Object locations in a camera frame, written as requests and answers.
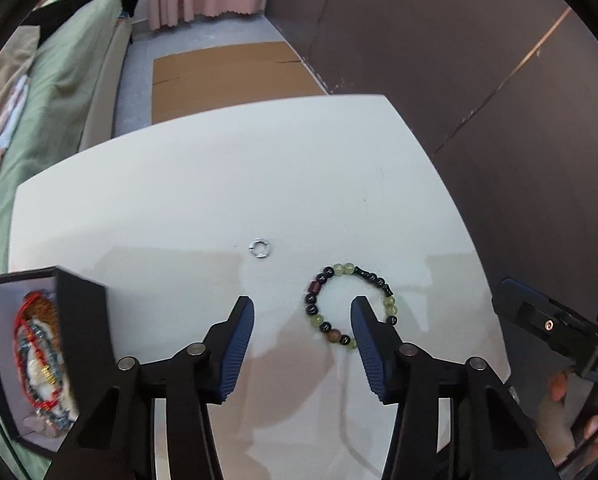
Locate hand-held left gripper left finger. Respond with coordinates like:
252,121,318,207
54,295,256,480

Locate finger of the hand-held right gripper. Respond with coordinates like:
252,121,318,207
501,276,580,322
492,289,598,359

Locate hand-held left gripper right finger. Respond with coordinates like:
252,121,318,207
350,295,560,480

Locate green and black bead bracelet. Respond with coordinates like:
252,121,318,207
302,261,399,350

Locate black jewelry box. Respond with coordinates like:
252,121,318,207
0,265,111,459

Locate grey bead chain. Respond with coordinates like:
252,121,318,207
21,324,76,417

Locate brown bead bracelet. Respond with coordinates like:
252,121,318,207
26,294,60,323

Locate red cord bracelet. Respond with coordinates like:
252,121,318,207
12,289,66,412

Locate person's right hand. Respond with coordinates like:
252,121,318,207
536,367,598,467

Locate brown cardboard sheet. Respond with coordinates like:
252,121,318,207
151,42,330,124

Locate white cloth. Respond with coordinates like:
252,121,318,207
0,76,30,152

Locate bed with green sheet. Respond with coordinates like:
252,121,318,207
0,0,132,463

